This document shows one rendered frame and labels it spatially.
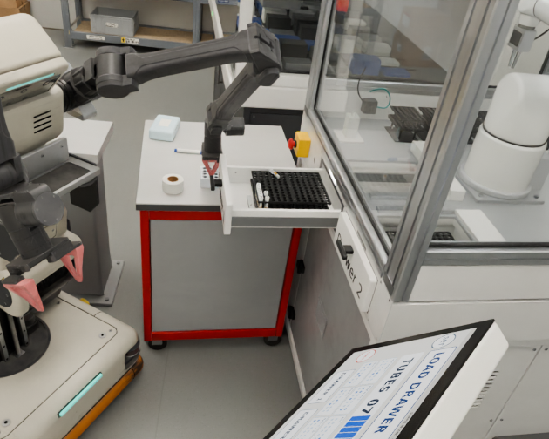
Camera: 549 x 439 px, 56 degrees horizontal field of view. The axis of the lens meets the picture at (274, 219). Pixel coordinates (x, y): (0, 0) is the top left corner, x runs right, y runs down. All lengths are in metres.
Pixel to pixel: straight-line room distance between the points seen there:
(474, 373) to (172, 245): 1.27
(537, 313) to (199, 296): 1.17
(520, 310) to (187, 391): 1.28
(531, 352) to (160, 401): 1.30
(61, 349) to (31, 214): 1.05
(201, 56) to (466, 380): 0.89
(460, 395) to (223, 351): 1.61
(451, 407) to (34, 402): 1.37
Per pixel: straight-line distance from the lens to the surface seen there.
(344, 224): 1.44
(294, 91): 2.34
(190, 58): 1.27
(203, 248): 1.86
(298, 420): 0.88
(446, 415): 0.72
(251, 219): 1.49
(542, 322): 1.47
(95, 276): 2.41
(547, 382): 1.73
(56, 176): 1.34
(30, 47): 1.23
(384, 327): 1.26
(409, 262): 1.13
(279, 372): 2.22
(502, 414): 1.78
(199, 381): 2.16
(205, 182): 1.80
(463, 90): 0.96
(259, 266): 1.94
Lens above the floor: 1.73
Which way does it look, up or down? 35 degrees down
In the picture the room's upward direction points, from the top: 8 degrees clockwise
